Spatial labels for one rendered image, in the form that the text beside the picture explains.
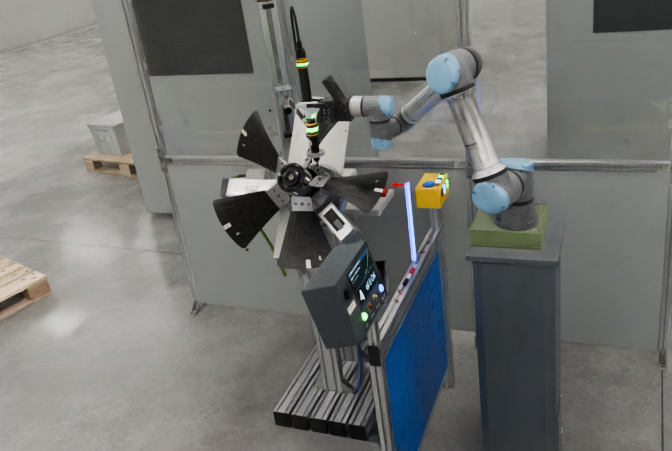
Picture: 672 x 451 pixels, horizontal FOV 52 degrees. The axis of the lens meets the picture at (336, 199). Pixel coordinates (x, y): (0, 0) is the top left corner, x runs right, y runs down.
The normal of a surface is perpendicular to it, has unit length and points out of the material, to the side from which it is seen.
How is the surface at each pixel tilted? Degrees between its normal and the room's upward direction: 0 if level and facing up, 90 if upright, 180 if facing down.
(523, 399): 90
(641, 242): 90
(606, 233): 90
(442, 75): 81
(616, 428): 0
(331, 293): 90
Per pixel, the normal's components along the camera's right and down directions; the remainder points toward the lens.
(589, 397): -0.13, -0.91
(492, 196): -0.59, 0.48
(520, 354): -0.36, 0.41
